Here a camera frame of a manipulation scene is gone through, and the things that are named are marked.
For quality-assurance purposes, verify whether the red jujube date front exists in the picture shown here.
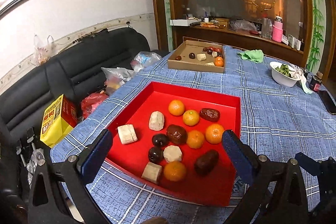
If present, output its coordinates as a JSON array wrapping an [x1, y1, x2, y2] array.
[[194, 149, 219, 176]]

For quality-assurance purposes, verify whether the large orange mandarin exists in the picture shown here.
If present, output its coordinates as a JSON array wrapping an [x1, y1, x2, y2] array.
[[205, 123, 224, 144]]

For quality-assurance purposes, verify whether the beige sugarcane block large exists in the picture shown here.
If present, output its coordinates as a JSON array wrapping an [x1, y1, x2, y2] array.
[[117, 124, 138, 145]]

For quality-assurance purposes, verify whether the sugarcane chunk tray front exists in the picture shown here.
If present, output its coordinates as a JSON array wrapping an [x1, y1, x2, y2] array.
[[141, 162, 162, 184]]

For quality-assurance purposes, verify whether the white sugarcane chunk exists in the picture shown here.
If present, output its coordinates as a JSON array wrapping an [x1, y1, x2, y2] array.
[[163, 145, 182, 162]]

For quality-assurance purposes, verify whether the small orange mandarin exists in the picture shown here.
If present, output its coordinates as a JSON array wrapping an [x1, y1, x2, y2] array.
[[182, 110, 200, 126]]

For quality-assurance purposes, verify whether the dark round plum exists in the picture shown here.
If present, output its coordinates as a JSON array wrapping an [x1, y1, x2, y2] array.
[[148, 146, 163, 164]]

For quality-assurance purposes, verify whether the orange mandarin tray back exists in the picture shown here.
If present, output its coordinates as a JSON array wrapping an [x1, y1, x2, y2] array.
[[168, 100, 185, 116]]

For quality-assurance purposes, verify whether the beige sugarcane block small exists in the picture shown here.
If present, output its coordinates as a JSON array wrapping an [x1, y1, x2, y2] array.
[[149, 111, 165, 131]]

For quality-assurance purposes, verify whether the orange mandarin front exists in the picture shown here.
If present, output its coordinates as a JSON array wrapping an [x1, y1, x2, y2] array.
[[163, 161, 187, 182]]

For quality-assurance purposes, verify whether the yellow red carton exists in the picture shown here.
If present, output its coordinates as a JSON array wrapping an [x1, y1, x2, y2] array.
[[40, 94, 77, 148]]

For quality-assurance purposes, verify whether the black smartphone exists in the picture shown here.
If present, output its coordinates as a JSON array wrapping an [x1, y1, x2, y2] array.
[[318, 90, 336, 115]]

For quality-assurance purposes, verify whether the red plastic bag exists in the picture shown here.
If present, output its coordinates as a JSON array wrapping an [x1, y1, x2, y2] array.
[[80, 93, 108, 119]]

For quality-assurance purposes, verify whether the dark jar red label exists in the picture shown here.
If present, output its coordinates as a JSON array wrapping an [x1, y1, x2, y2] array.
[[309, 71, 323, 92]]

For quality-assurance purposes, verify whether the red tray box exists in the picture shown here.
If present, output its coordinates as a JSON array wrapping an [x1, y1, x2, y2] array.
[[106, 82, 241, 207]]

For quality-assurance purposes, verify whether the white bowl with greens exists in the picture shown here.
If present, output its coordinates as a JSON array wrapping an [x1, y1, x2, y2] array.
[[269, 61, 302, 88]]

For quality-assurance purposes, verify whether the white green cloth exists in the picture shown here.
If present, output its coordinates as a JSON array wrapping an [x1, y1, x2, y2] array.
[[289, 64, 313, 95]]

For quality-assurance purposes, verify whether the black sofa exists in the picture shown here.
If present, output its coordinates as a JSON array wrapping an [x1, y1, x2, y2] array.
[[1, 27, 151, 146]]

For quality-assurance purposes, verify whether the clear plastic bag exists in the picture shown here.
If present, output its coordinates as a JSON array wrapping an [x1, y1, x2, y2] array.
[[101, 67, 136, 96]]

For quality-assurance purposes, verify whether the wooden sideboard counter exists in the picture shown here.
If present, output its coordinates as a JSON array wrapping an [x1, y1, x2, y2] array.
[[173, 26, 307, 67]]

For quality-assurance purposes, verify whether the brown cardboard box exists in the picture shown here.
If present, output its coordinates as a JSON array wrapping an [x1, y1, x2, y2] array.
[[167, 40, 225, 73]]

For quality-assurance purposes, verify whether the pink water bottle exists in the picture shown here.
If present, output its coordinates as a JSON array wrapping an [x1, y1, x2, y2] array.
[[272, 15, 283, 43]]

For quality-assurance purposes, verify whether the glass pitcher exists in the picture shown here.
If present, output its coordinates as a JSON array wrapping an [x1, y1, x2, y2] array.
[[261, 18, 273, 39]]

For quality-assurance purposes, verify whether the clear bag blue label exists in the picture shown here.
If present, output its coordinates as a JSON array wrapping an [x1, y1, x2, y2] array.
[[130, 51, 162, 73]]

